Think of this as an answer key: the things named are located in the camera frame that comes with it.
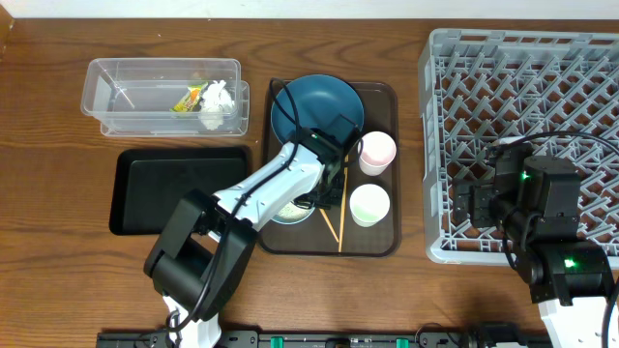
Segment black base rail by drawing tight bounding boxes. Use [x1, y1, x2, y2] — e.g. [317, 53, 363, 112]
[95, 322, 552, 348]

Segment crumpled white tissue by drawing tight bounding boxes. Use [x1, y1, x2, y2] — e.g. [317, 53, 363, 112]
[199, 80, 235, 131]

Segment clear plastic bin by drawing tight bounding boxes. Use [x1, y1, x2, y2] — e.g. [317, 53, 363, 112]
[81, 58, 250, 137]

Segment black waste tray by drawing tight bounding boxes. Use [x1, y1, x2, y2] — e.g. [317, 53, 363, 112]
[108, 147, 248, 236]

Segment left wooden chopstick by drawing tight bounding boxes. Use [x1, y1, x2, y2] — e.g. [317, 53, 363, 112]
[319, 208, 339, 243]

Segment yellow snack wrapper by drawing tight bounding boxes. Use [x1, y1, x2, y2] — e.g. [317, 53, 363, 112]
[170, 82, 209, 113]

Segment light blue bowl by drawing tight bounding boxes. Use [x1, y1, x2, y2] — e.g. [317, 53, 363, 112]
[271, 202, 314, 225]

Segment dark blue plate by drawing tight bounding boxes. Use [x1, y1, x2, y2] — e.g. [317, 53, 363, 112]
[269, 74, 365, 144]

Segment rice food scraps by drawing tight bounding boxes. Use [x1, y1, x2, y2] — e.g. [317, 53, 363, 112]
[278, 202, 313, 222]

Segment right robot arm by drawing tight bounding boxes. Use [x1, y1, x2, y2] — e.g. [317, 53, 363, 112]
[453, 135, 618, 347]

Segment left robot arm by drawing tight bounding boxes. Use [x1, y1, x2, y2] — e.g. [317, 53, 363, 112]
[139, 75, 365, 347]

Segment light green cup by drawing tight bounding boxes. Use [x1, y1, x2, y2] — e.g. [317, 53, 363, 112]
[349, 184, 391, 227]

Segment brown serving tray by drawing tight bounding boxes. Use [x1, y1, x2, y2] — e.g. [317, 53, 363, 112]
[260, 82, 401, 257]

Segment pink cup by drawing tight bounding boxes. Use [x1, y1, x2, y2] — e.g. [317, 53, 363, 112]
[358, 131, 397, 176]

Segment grey dishwasher rack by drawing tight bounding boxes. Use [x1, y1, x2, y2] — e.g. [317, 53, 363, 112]
[419, 29, 618, 266]

